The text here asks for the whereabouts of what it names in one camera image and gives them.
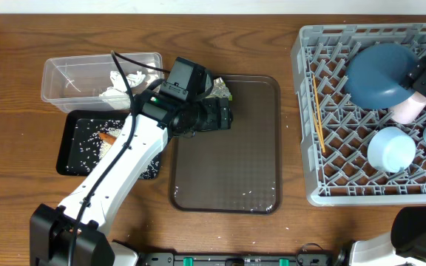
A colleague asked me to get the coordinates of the yellow snack wrapper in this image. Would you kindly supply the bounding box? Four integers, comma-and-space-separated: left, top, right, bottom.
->
207, 77, 232, 100

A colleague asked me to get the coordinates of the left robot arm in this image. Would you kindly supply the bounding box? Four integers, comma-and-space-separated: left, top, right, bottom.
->
30, 89, 232, 265

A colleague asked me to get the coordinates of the dark blue plate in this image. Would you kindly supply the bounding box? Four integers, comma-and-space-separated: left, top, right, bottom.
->
344, 44, 419, 109

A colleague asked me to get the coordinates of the pile of white rice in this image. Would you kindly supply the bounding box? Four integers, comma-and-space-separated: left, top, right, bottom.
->
67, 117, 161, 178

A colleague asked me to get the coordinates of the light blue small bowl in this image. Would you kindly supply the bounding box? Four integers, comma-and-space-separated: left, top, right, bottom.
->
367, 126, 416, 173

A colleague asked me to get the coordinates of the grey dishwasher rack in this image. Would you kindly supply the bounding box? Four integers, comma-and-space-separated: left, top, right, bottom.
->
291, 23, 426, 206

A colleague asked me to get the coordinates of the brown serving tray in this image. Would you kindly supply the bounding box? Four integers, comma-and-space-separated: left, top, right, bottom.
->
169, 75, 282, 215

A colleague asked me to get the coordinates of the white foil paper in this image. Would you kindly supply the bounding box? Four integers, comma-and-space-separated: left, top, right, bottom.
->
98, 71, 159, 110

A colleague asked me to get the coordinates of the black plastic tray bin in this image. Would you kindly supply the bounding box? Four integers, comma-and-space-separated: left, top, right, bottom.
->
55, 109, 164, 180

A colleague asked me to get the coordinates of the clear plastic bin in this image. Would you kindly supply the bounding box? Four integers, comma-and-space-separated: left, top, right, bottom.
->
41, 52, 164, 113

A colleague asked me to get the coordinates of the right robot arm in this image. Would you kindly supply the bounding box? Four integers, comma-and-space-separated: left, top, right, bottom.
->
346, 56, 426, 265

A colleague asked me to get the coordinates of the pink white cup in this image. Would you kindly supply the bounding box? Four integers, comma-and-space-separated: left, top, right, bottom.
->
388, 92, 426, 125

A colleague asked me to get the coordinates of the orange carrot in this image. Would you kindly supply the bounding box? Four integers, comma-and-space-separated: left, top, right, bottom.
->
98, 132, 117, 145

